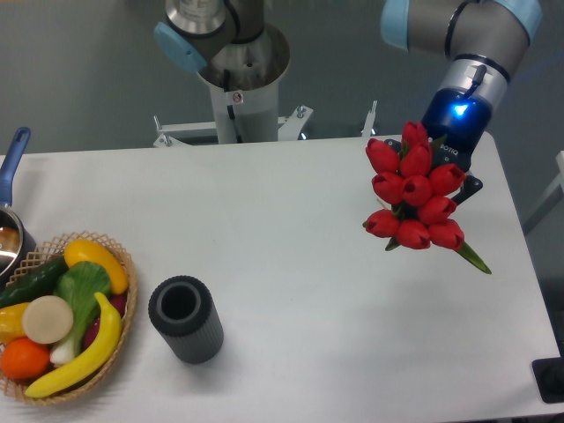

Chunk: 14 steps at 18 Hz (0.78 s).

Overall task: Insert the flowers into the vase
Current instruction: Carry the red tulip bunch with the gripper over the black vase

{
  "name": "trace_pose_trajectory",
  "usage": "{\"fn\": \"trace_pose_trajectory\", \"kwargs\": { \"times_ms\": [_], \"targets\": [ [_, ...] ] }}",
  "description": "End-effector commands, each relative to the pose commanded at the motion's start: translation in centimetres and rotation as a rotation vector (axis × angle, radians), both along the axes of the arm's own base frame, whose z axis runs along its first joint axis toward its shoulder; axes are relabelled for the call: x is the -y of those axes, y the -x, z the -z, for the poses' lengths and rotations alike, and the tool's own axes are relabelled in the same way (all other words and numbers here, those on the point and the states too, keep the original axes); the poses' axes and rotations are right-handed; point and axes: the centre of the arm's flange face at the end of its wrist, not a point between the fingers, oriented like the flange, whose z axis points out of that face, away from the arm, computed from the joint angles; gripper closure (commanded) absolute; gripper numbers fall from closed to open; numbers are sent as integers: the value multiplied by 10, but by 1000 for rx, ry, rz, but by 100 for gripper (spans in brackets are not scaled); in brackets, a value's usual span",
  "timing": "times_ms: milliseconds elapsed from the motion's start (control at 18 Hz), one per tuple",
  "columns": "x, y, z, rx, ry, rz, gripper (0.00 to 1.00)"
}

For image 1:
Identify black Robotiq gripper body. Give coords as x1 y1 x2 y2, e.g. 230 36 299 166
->
399 88 492 174

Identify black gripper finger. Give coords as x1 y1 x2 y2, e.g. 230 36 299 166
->
452 174 483 205

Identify red tulip bouquet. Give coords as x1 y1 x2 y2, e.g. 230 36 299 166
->
362 134 491 274

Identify dark grey ribbed vase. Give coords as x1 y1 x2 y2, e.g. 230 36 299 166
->
148 275 224 364

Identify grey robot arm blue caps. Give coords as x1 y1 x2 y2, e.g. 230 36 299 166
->
381 1 543 172

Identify black box at table edge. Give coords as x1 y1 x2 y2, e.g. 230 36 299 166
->
531 357 563 404

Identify purple red vegetable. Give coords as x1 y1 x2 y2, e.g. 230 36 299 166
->
82 293 127 350

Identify yellow banana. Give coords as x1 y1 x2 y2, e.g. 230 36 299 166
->
25 292 122 398

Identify green bok choy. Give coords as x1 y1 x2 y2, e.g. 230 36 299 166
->
50 261 111 367

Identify woven wicker basket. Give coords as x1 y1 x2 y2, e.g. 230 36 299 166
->
1 231 137 405

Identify green cucumber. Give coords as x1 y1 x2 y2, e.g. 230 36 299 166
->
1 256 69 308

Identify beige round disc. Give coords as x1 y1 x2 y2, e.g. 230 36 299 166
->
22 295 74 345

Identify yellow bell pepper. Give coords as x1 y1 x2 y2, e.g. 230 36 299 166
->
0 302 29 345

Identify orange fruit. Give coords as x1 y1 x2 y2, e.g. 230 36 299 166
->
1 338 50 380

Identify white furniture frame right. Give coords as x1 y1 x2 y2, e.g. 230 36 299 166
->
522 151 563 236

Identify white metal mounting frame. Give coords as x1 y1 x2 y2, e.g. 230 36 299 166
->
152 100 378 148

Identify robot base pedestal column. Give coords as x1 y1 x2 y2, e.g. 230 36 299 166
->
153 1 290 144

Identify blue handled saucepan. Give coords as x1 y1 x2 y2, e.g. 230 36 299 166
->
1 127 36 291

